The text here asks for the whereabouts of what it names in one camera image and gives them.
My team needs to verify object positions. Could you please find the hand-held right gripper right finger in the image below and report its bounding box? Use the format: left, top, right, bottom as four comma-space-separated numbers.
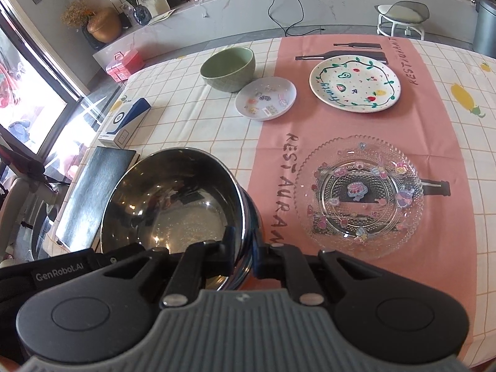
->
254, 242, 390, 308

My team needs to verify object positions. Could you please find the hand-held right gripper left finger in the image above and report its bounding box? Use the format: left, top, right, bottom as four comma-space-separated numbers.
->
99, 239, 243, 310

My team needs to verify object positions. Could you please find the stainless steel bowl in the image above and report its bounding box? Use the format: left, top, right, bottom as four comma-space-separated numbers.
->
100, 147, 264, 291

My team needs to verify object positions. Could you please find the clear glass sticker plate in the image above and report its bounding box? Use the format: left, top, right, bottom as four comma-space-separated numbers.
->
294, 134, 424, 260

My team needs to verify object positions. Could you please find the small white sticker dish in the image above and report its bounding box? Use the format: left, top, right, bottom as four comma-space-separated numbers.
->
235, 78, 298, 121

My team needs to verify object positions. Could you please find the green ceramic bowl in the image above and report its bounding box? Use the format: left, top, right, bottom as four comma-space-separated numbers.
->
200, 46, 257, 94

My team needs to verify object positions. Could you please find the white hand-painted plate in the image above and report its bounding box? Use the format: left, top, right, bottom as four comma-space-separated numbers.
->
309, 55, 402, 114

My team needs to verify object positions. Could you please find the black notebook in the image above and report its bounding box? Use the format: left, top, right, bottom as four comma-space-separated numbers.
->
55, 146, 140, 252

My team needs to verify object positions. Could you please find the blue and white box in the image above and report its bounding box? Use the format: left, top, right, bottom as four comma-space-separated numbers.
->
96, 97, 152, 149

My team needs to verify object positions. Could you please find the checked pink printed tablecloth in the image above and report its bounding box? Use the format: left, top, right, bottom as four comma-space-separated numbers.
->
54, 36, 496, 372

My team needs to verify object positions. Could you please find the pink storage box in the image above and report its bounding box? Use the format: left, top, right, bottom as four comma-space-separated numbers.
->
105, 49, 145, 83

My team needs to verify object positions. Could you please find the blue glass vase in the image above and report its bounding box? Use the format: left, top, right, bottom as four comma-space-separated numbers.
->
132, 5, 153, 27

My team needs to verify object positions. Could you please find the brown round vase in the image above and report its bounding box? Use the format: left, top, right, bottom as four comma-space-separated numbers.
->
87, 7, 123, 43

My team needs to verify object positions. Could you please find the dried flower bunch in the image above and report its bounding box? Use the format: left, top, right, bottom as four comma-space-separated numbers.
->
61, 0, 96, 29

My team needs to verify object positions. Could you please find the grey trash bin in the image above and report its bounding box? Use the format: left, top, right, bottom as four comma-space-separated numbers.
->
472, 0, 496, 53

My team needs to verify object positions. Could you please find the black cable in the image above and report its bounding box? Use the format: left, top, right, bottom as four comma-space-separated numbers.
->
267, 0, 327, 36

